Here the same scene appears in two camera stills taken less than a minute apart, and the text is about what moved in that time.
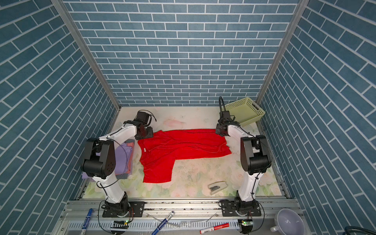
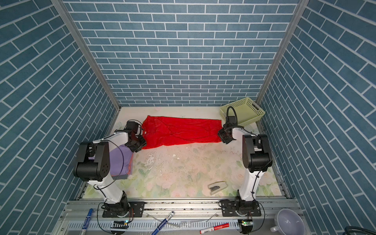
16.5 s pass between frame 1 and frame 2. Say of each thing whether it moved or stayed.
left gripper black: moved
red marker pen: stayed
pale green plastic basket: stayed
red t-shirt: moved
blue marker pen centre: stayed
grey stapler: stayed
